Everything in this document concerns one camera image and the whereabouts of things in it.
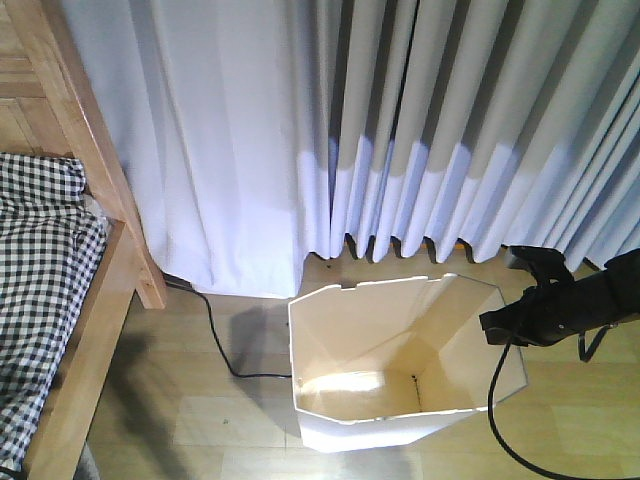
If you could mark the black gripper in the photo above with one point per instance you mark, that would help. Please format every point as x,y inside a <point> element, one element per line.
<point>535,319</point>

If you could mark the white plastic trash bin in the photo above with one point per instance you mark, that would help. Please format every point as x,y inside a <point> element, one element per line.
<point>387,363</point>

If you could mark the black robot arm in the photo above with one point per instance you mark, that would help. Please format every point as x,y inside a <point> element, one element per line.
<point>606,297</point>

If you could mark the light blue curtain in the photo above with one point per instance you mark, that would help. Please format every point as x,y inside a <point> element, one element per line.
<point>256,133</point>

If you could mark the black white checkered bedding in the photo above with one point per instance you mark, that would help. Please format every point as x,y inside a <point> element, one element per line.
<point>51,247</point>

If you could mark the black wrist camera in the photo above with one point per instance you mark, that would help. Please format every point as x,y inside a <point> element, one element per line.
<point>546,265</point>

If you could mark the wooden bed frame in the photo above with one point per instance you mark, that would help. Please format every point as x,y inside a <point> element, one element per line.
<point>48,108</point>

